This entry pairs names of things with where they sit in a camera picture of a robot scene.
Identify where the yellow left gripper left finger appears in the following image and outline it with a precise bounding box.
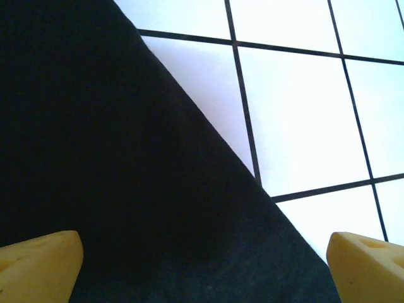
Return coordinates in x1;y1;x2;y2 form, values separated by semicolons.
0;230;85;303

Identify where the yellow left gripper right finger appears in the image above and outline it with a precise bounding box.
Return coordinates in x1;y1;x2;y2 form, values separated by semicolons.
326;232;404;303

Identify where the black t-shirt with blue print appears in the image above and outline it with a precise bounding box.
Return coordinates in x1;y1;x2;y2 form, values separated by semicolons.
0;0;343;303

